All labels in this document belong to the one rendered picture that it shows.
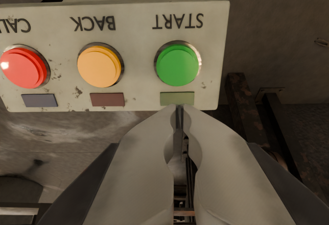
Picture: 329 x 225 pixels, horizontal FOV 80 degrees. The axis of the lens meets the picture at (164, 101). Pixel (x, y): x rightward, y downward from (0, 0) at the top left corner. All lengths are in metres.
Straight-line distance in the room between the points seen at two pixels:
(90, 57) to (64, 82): 0.05
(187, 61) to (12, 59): 0.16
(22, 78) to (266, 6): 0.82
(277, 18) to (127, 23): 0.81
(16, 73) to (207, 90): 0.19
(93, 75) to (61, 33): 0.05
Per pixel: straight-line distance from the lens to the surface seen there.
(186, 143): 1.45
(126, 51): 0.20
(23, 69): 0.23
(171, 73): 0.19
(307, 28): 1.03
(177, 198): 2.50
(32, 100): 0.26
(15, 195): 2.84
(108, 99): 0.22
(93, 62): 0.20
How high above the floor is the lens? 0.75
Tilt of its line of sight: 40 degrees down
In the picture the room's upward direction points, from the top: 179 degrees counter-clockwise
